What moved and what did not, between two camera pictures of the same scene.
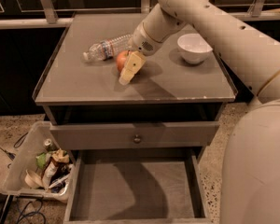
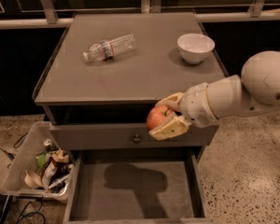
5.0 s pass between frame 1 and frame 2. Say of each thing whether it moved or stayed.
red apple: moved
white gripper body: moved
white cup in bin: stayed
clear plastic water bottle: stayed
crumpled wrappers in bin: stayed
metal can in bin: stayed
